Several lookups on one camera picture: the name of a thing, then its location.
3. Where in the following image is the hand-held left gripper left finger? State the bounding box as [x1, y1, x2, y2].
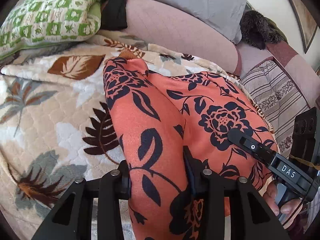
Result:
[31, 160, 132, 240]

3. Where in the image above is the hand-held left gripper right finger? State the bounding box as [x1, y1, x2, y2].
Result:
[184, 146, 290, 240]

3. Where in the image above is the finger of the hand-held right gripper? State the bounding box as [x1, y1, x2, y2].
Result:
[227, 128, 278, 167]

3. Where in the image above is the orange floral garment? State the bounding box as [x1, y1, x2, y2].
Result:
[103, 57, 279, 240]

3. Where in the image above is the person's right hand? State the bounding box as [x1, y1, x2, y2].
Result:
[265, 181, 303, 215]

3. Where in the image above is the striped floral quilt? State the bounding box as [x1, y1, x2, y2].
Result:
[240, 60, 310, 155]

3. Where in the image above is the leaf print blanket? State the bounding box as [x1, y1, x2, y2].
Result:
[0, 34, 273, 240]

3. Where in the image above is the dark fur cloth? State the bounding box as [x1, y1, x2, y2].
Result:
[240, 10, 287, 50]

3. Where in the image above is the brown lace cloth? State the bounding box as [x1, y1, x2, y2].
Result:
[117, 52, 138, 60]

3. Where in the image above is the pink padded headboard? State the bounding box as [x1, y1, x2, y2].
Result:
[100, 0, 320, 110]

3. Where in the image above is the grey pillow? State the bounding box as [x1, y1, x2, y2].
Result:
[139, 0, 248, 44]

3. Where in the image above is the black cloth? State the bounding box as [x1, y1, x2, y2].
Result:
[34, 0, 128, 29]

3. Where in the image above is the green checkered pillow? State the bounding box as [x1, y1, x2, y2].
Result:
[0, 0, 102, 60]

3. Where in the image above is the framed wall picture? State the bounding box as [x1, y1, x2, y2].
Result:
[276, 0, 320, 53]

